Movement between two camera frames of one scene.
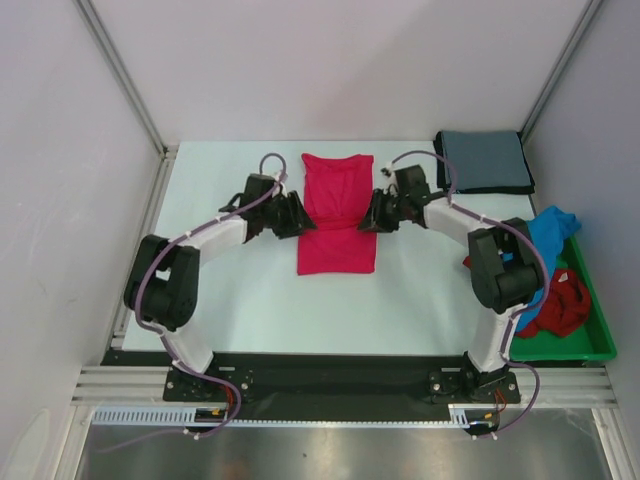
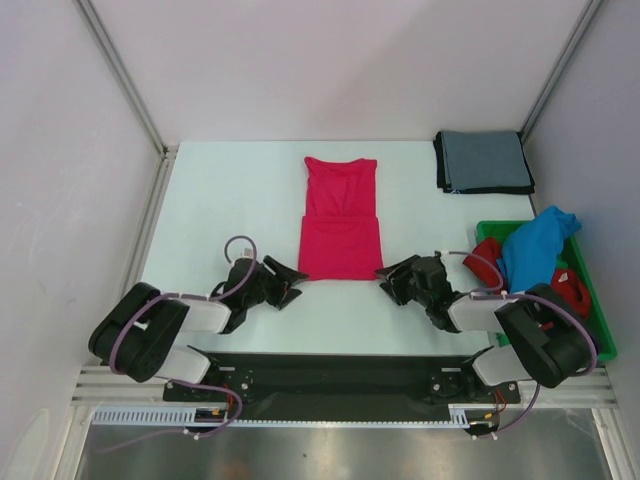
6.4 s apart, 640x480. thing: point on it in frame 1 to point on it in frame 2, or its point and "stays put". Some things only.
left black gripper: (297, 221) to (283, 277)
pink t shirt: (337, 192) stays put
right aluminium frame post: (576, 38) stays put
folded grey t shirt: (486, 159) stays put
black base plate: (328, 387) stays put
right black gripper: (375, 219) to (397, 273)
